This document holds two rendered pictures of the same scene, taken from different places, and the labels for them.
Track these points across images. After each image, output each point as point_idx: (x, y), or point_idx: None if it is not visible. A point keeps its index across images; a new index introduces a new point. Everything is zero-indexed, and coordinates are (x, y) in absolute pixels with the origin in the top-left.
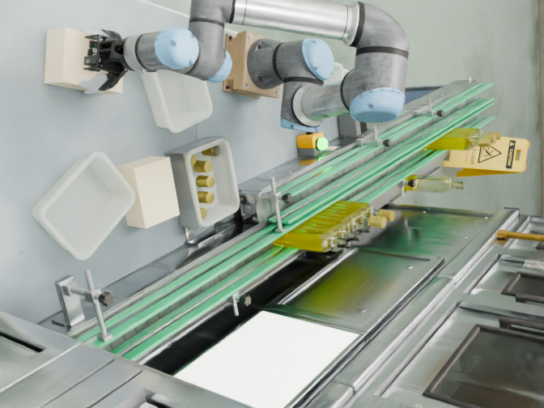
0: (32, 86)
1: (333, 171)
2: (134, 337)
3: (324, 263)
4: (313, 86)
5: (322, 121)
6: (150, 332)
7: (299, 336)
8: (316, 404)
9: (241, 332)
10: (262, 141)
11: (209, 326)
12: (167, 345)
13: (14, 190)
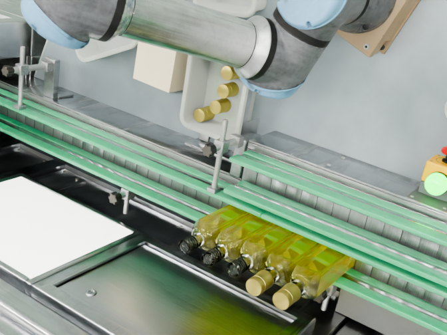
0: None
1: (342, 201)
2: (64, 142)
3: (245, 286)
4: (259, 20)
5: (243, 76)
6: (69, 149)
7: (58, 244)
8: None
9: (93, 217)
10: (363, 114)
11: (144, 217)
12: None
13: None
